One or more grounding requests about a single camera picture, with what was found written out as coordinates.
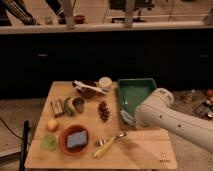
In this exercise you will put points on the white spatula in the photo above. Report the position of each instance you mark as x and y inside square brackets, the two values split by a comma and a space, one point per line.
[82, 85]

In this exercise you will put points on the green plastic tray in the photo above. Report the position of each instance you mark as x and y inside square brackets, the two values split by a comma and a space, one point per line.
[131, 92]

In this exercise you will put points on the blue sponge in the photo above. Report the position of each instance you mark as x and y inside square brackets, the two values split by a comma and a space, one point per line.
[77, 139]

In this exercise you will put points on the yellow lemon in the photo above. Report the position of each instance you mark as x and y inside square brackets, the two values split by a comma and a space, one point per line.
[52, 125]

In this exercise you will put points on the bunch of dark grapes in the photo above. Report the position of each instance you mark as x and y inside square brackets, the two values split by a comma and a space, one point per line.
[103, 111]

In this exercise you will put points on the brown rectangular box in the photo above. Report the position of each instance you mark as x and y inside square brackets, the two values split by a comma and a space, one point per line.
[57, 108]

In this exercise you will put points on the black chair frame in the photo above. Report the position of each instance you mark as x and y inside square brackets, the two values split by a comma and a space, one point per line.
[24, 144]

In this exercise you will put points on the white round cup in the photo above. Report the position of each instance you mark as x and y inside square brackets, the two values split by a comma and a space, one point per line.
[105, 83]

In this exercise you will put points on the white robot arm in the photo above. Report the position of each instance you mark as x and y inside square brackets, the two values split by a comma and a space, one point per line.
[156, 109]

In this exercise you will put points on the dark brown bowl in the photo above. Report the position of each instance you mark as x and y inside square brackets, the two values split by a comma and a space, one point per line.
[85, 92]

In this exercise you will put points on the red bowl on sill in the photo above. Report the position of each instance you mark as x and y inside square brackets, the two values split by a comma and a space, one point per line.
[79, 19]

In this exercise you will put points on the wooden window sill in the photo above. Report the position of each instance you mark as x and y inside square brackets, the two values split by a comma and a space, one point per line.
[7, 30]

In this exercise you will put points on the blue grey towel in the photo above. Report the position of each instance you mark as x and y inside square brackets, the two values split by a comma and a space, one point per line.
[127, 118]

